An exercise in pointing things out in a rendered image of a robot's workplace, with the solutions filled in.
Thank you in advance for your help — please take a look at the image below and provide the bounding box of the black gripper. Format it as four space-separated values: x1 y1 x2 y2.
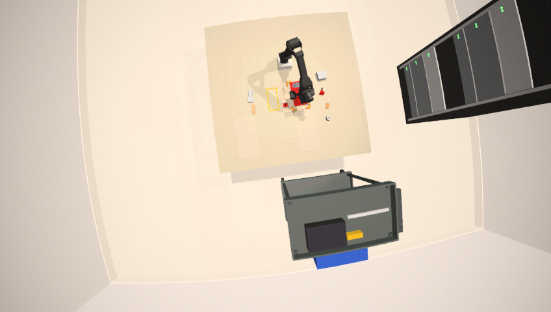
289 88 314 100

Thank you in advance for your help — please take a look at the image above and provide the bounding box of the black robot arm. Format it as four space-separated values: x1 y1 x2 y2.
278 37 314 104

